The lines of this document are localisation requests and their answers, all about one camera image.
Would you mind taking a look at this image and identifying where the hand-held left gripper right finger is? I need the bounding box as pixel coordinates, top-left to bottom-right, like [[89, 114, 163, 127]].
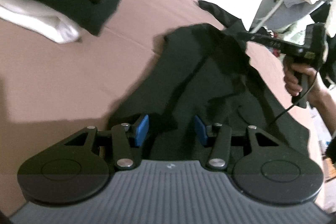
[[194, 115, 284, 171]]

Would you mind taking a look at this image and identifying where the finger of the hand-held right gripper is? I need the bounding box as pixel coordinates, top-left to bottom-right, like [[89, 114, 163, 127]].
[[238, 33, 256, 42]]

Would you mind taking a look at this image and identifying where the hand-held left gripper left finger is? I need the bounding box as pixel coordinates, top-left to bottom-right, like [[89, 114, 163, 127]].
[[57, 114, 150, 171]]

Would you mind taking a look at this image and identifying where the black sweater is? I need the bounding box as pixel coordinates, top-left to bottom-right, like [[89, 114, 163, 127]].
[[109, 0, 310, 161]]

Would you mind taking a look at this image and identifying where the person's right forearm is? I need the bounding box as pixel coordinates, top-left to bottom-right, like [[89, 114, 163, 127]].
[[308, 80, 336, 140]]

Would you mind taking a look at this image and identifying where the person's right hand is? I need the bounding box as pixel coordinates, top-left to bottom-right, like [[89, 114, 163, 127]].
[[283, 56, 319, 97]]

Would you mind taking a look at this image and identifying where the light green quilted jacket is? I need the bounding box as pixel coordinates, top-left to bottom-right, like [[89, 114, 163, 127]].
[[285, 22, 307, 41]]

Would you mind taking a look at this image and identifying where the grey sweater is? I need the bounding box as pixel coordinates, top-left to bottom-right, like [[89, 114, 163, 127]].
[[252, 0, 313, 33]]

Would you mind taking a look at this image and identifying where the black cable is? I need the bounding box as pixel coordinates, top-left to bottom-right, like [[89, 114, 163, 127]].
[[268, 67, 319, 130]]

